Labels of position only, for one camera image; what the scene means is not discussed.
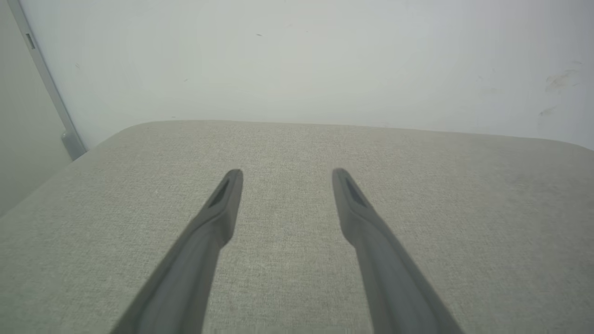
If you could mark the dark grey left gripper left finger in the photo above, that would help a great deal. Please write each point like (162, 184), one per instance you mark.
(190, 273)

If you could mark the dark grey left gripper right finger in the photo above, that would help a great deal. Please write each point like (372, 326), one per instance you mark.
(390, 278)

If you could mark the grey fabric sofa cushion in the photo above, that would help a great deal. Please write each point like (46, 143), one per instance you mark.
(287, 278)

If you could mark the grey metal wall rail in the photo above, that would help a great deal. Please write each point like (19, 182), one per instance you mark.
(51, 88)

